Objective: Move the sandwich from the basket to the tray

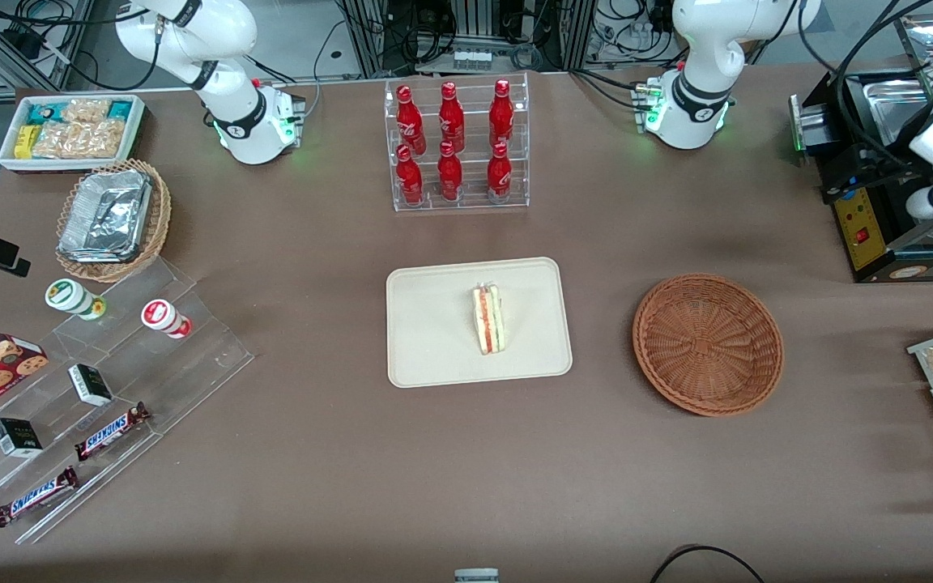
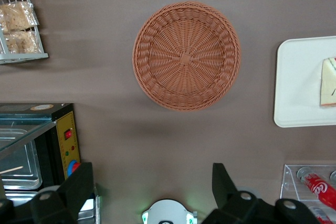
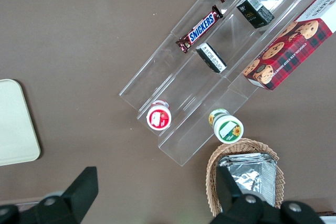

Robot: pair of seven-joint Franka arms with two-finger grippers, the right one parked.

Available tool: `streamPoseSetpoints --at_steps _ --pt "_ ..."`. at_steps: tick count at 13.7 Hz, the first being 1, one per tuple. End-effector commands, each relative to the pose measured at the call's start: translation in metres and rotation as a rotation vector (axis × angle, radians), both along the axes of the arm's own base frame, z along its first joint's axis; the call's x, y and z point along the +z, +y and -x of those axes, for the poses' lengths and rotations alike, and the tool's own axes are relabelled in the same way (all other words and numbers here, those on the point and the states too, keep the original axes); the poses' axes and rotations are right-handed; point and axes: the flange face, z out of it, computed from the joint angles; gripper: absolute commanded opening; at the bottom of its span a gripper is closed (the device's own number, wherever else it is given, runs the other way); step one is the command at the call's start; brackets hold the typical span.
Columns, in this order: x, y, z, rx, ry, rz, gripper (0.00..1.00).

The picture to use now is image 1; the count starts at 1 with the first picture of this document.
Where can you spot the clear acrylic stepped display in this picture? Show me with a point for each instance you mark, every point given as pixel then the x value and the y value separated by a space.
pixel 191 360

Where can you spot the black sealing machine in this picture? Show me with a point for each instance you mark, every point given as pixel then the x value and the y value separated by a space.
pixel 859 227

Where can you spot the white rectangular snack bin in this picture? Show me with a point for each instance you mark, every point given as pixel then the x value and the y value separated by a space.
pixel 9 164

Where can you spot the green-lidded white cup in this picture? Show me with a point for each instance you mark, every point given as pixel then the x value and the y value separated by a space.
pixel 66 295

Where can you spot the triangular sandwich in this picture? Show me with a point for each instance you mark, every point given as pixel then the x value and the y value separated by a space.
pixel 489 320

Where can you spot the red cola bottle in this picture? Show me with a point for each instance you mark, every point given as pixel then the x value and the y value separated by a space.
pixel 410 180
pixel 501 117
pixel 499 176
pixel 451 121
pixel 410 121
pixel 449 176

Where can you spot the small black box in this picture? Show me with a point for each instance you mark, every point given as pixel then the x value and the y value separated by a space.
pixel 91 385
pixel 17 438

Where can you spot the grey object at table edge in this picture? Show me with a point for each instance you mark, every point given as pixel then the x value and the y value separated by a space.
pixel 476 576

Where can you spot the cream rectangular plastic tray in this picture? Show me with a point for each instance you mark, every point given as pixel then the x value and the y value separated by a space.
pixel 434 340

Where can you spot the teal snack packet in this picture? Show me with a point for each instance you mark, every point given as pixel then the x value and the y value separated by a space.
pixel 121 109
pixel 41 113

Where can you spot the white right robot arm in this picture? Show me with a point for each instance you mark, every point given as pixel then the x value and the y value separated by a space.
pixel 244 129

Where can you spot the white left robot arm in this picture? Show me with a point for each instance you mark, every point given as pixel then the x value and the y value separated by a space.
pixel 697 113

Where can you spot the Snickers chocolate bar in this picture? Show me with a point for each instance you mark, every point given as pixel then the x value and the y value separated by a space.
pixel 110 432
pixel 34 497

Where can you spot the large clear cracker bag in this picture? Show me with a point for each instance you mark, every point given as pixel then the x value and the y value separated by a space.
pixel 78 139

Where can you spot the clear acrylic bottle rack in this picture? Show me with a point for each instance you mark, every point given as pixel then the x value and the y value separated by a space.
pixel 470 204

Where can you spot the red-lidded white cup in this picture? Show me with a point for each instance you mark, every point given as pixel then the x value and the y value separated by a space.
pixel 160 315

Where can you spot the silver foil container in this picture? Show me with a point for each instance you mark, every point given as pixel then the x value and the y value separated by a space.
pixel 106 217

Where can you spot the yellow snack packet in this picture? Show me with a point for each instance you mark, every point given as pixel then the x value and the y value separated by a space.
pixel 25 142

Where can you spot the round brown wicker basket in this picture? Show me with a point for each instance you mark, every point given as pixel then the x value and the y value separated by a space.
pixel 709 344

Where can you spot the oval light wicker basket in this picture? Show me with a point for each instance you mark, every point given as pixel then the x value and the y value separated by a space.
pixel 157 227

